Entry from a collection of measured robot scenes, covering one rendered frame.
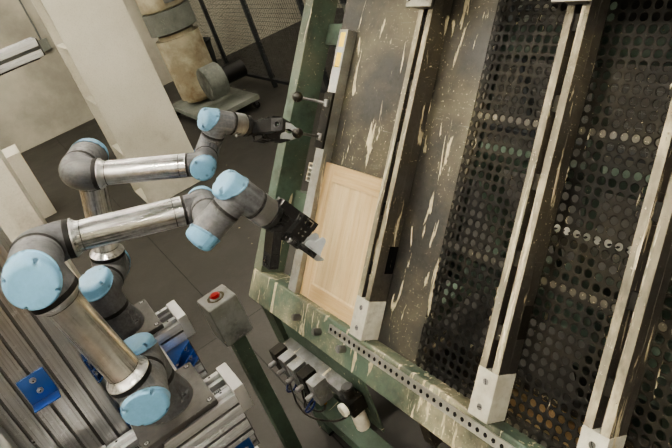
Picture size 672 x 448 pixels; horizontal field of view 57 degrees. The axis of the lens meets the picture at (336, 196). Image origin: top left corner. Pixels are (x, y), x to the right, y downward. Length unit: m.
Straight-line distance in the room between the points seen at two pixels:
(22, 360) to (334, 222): 1.02
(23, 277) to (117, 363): 0.31
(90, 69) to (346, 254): 3.92
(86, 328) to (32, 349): 0.37
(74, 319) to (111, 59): 4.30
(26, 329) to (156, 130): 4.14
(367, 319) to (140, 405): 0.70
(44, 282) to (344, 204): 1.03
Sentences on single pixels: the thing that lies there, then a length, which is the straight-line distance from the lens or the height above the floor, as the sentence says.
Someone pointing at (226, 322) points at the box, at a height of 0.85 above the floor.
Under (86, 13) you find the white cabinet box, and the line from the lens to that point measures 5.61.
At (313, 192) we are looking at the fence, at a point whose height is 1.20.
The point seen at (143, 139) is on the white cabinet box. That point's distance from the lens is 5.80.
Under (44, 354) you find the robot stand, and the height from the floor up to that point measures 1.31.
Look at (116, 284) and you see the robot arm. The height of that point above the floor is 1.21.
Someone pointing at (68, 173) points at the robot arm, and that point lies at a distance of 2.02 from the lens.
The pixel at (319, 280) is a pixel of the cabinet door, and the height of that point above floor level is 0.96.
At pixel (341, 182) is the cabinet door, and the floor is 1.24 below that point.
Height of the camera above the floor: 2.17
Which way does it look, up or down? 27 degrees down
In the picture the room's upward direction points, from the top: 20 degrees counter-clockwise
